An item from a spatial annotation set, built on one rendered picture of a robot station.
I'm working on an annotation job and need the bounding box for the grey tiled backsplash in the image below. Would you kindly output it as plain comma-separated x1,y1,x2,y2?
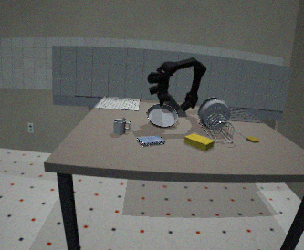
52,46,292,121

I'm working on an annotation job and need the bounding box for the yellow sponge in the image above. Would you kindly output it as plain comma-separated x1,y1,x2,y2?
184,133,215,151

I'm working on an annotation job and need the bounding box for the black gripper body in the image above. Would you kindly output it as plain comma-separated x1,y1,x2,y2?
159,83,170,101

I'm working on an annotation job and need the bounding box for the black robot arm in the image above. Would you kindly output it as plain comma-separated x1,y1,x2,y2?
148,57,206,111

